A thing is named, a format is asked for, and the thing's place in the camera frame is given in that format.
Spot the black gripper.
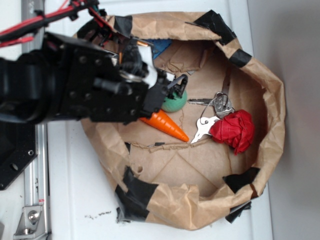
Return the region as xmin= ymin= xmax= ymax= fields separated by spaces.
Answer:
xmin=90 ymin=37 xmax=188 ymax=125

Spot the blue sponge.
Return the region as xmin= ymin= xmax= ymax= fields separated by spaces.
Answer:
xmin=145 ymin=39 xmax=172 ymax=60

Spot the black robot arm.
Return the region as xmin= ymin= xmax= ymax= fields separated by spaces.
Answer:
xmin=0 ymin=32 xmax=188 ymax=124

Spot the orange plastic toy carrot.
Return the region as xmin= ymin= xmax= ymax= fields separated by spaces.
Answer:
xmin=139 ymin=109 xmax=189 ymax=142

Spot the green rubber ball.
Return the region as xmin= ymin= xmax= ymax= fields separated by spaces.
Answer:
xmin=161 ymin=91 xmax=188 ymax=113

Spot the silver key bunch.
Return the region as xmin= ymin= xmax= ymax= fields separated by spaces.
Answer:
xmin=187 ymin=67 xmax=235 ymax=144

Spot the brown paper bag bin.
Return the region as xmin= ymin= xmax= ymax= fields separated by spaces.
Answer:
xmin=81 ymin=11 xmax=286 ymax=230

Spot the red crumpled cloth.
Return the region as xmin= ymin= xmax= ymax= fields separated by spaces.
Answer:
xmin=209 ymin=109 xmax=255 ymax=155

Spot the red and black cable bundle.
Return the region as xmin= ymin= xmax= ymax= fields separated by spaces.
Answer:
xmin=0 ymin=0 xmax=118 ymax=49

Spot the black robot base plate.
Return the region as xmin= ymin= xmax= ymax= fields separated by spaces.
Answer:
xmin=0 ymin=122 xmax=37 ymax=191

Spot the aluminium extrusion rail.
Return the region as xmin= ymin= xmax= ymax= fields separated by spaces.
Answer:
xmin=20 ymin=0 xmax=51 ymax=240

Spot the metal corner bracket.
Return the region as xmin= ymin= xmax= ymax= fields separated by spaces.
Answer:
xmin=13 ymin=205 xmax=46 ymax=240

